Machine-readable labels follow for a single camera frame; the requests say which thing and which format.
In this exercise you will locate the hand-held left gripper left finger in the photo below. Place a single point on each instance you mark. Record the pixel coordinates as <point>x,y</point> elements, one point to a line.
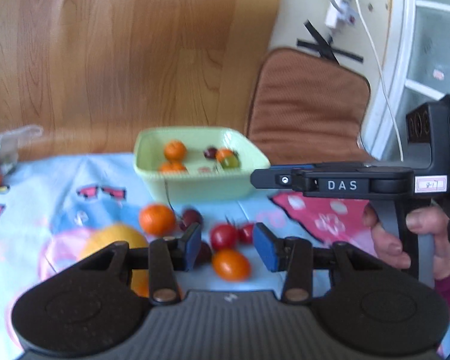
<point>193,245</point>

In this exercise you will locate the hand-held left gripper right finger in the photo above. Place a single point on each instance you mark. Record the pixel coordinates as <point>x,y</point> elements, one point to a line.
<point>264,248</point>

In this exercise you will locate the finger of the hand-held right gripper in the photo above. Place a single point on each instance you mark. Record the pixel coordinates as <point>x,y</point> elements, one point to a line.
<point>315,165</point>
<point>333,184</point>

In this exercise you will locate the red cherry tomato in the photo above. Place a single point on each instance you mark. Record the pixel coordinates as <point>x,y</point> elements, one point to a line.
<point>246,233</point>
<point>224,237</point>

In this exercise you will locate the dark red cherry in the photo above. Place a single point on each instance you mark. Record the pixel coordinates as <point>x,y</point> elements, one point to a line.
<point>210,153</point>
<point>191,217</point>

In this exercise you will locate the orange cherry tomato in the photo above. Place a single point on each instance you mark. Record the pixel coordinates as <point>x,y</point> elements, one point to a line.
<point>224,153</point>
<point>231,265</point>

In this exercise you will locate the light green square bowl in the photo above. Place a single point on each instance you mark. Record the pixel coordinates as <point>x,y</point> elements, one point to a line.
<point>206,185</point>

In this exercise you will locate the large yellow lemon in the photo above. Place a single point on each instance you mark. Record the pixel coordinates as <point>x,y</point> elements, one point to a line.
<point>110,234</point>

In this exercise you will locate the person's right hand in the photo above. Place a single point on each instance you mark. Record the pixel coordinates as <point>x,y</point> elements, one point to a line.
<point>388,245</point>

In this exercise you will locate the brown seat cushion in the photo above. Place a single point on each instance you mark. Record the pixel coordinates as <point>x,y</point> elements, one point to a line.
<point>307,108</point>

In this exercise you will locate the green cherry tomato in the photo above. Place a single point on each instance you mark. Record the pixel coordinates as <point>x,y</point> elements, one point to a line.
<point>230,162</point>

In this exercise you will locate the crossed black tape strips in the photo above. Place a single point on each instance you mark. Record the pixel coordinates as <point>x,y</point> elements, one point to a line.
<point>328,47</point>

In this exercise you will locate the printed cartoon pig blanket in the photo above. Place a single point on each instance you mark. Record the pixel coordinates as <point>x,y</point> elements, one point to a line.
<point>41,213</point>

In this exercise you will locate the wooden panel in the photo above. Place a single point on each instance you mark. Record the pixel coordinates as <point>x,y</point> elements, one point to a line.
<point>135,56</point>

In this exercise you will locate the clear plastic bag of produce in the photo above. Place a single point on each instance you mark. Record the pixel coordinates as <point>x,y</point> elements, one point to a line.
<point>11,142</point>

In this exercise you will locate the white window frame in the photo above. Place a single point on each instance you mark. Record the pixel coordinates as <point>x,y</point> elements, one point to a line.
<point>408,45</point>

